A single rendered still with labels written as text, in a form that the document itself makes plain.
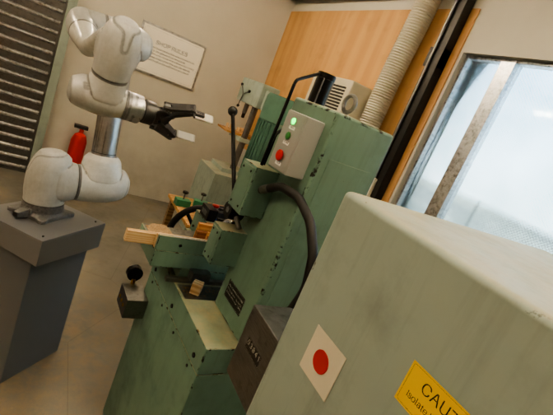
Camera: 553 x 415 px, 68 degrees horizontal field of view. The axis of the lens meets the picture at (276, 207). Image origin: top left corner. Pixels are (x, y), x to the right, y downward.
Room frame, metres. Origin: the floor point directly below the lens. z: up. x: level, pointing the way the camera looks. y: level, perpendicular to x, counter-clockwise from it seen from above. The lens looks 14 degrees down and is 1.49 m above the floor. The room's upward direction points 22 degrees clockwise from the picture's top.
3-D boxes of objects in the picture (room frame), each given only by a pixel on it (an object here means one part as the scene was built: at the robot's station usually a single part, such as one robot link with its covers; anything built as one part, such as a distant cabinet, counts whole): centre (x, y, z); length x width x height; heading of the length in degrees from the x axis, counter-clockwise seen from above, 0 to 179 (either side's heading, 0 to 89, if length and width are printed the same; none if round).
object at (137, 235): (1.37, 0.19, 0.92); 0.55 x 0.02 x 0.04; 126
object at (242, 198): (1.18, 0.09, 1.22); 0.09 x 0.08 x 0.15; 36
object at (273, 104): (1.45, 0.09, 1.35); 0.18 x 0.18 x 0.31
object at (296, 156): (1.10, 0.02, 1.40); 0.10 x 0.06 x 0.16; 36
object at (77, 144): (3.72, 1.98, 0.30); 0.19 x 0.18 x 0.60; 32
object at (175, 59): (4.11, 1.54, 1.48); 0.64 x 0.02 x 0.46; 122
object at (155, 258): (1.53, 0.16, 0.87); 0.61 x 0.30 x 0.06; 126
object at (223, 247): (1.20, 0.11, 1.02); 0.09 x 0.07 x 0.12; 126
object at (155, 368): (1.35, 0.02, 0.35); 0.58 x 0.45 x 0.71; 36
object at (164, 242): (1.41, 0.08, 0.93); 0.60 x 0.02 x 0.06; 126
